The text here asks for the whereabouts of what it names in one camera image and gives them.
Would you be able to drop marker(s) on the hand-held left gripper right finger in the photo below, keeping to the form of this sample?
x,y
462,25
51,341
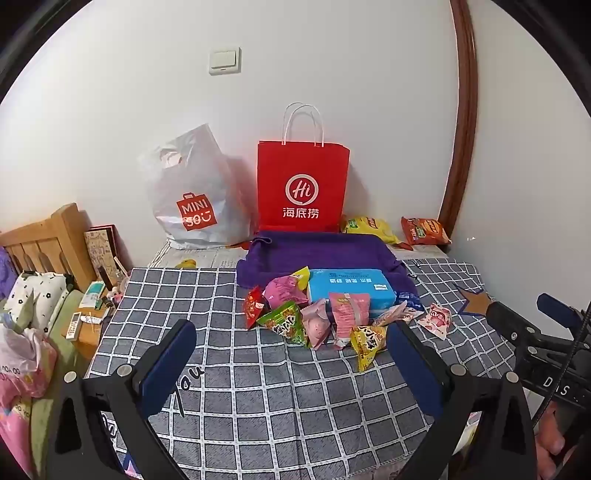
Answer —
x,y
415,364

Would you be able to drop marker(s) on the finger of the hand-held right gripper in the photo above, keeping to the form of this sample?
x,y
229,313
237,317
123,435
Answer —
x,y
554,307
508,318

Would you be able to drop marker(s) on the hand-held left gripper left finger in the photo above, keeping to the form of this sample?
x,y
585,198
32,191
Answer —
x,y
168,364

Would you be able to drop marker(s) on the pink and white candy packet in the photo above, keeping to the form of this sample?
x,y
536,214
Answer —
x,y
436,321

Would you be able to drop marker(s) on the small yellow snack packet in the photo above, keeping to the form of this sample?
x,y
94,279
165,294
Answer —
x,y
367,344

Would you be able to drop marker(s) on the pink white-striped snack packet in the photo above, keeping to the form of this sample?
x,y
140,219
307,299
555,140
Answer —
x,y
346,314

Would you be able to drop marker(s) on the pink and yellow snack bag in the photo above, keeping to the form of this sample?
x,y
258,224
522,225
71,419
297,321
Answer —
x,y
284,290

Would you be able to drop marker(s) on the person's right hand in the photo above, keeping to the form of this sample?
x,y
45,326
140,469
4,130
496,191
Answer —
x,y
551,438

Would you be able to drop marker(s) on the dark blue small packet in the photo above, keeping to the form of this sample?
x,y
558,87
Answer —
x,y
408,299

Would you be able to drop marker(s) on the wooden nightstand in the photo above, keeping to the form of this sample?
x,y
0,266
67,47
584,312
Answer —
x,y
90,341

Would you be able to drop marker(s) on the grey checked blanket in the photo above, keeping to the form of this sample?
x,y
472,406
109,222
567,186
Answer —
x,y
258,392

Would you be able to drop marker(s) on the small red snack packet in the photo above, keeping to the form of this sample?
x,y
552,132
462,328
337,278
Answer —
x,y
254,309

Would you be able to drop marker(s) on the white remote control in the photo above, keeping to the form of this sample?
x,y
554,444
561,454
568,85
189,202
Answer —
x,y
74,325

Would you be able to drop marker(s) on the teal and white box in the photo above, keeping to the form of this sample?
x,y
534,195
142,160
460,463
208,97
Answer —
x,y
92,293

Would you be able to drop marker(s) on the blue tissue pack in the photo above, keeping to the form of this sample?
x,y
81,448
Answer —
x,y
351,281

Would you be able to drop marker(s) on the light pink snack packet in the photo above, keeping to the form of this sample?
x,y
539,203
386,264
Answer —
x,y
316,325

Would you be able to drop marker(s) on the orange-red chip packet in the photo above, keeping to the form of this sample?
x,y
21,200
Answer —
x,y
425,230

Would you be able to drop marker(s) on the green snack packet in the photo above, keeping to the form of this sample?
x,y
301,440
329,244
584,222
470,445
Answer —
x,y
284,323

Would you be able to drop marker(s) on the patterned book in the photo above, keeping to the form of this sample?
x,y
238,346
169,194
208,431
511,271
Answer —
x,y
99,249

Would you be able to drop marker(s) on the yellow chip packet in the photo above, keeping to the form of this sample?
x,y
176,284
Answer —
x,y
369,227

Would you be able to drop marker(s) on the pink plastic bag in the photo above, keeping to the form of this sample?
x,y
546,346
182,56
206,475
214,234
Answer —
x,y
23,364

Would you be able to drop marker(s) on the white flower-print pillow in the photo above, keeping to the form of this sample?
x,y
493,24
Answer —
x,y
34,295

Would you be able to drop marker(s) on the purple towel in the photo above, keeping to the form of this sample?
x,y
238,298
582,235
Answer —
x,y
314,251

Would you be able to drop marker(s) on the wooden headboard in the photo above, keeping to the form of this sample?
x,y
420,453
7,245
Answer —
x,y
60,240

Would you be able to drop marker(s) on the white plastic shopping bag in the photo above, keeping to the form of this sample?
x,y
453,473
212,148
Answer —
x,y
194,184

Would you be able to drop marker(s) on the red paper bag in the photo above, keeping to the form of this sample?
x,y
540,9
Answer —
x,y
300,161

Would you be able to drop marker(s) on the brown wooden door frame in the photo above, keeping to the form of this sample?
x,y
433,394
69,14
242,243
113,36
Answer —
x,y
466,92

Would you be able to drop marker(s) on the white light switch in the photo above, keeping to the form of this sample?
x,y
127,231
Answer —
x,y
225,60

